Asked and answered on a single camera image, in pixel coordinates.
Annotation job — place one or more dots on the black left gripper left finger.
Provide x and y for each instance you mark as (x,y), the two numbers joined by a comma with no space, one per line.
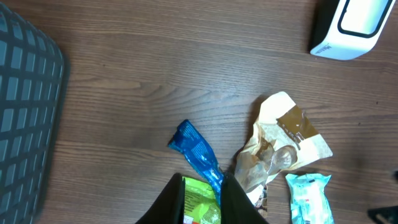
(168,207)

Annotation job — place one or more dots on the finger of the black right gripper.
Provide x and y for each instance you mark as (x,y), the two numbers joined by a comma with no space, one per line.
(385,215)

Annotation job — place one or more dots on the blue snack bar wrapper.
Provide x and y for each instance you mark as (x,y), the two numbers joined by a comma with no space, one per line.
(199,154)

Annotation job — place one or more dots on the beige foil snack pouch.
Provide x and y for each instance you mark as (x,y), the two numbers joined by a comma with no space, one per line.
(283,139)

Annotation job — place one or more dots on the mint green snack packet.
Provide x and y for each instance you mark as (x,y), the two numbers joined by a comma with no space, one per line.
(308,203)

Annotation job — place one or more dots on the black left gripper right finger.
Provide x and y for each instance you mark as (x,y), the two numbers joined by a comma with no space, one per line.
(236,208)

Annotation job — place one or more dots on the grey plastic mesh basket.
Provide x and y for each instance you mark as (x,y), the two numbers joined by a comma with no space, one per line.
(34,78)

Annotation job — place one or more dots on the white barcode scanner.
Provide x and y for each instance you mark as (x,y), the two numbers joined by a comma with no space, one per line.
(348,29)

